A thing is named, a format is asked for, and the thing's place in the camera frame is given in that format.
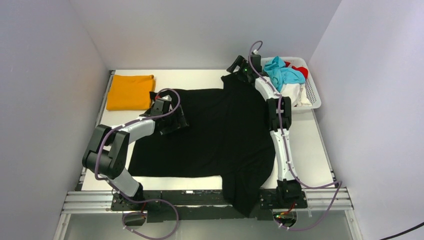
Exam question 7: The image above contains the black t shirt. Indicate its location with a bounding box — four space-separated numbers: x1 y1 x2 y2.
128 74 276 216

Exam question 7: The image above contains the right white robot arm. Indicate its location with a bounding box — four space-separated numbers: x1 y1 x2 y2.
226 54 304 209

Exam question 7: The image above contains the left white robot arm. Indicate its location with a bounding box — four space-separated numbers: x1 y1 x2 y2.
82 96 189 210

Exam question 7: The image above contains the turquoise t shirt in basket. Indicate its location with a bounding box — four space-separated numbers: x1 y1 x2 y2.
263 56 306 92

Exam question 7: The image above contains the white t shirt in basket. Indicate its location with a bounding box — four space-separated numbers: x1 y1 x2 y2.
280 83 312 107

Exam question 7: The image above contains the folded orange t shirt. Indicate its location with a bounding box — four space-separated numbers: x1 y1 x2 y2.
106 75 156 111

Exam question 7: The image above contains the red t shirt in basket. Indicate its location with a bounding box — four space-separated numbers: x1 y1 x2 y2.
284 61 309 79

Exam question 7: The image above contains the white plastic laundry basket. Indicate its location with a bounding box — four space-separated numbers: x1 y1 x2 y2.
255 56 321 114

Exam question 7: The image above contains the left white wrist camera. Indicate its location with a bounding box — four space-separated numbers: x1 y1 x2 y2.
155 94 172 102

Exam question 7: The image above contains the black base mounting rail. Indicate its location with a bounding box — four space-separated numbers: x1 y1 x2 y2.
110 189 308 223

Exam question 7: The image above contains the aluminium table frame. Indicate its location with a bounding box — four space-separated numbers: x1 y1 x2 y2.
54 69 353 240

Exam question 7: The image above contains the black cable bottom right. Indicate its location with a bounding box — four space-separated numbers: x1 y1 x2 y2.
379 221 424 240

